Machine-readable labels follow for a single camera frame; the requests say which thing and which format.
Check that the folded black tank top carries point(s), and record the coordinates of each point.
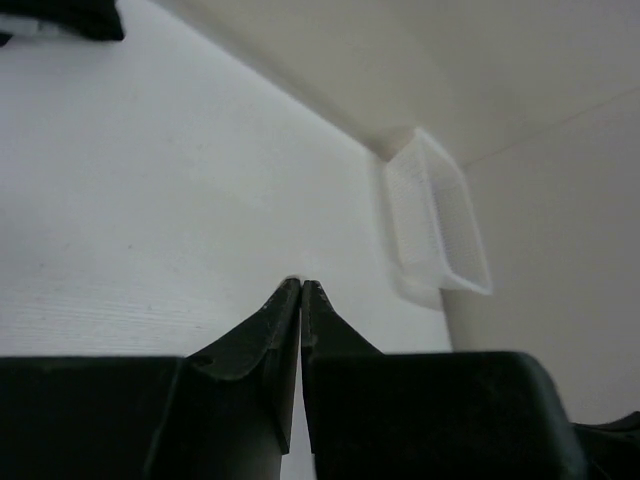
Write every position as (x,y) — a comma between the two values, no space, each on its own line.
(95,20)

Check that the white plastic mesh basket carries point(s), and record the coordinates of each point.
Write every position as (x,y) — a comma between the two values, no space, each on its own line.
(437,240)

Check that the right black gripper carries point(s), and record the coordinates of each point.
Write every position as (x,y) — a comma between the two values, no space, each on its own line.
(611,449)

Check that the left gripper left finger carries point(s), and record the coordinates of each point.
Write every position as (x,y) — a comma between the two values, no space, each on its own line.
(224,412)

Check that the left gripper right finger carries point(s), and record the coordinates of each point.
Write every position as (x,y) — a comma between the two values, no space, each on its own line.
(475,415)

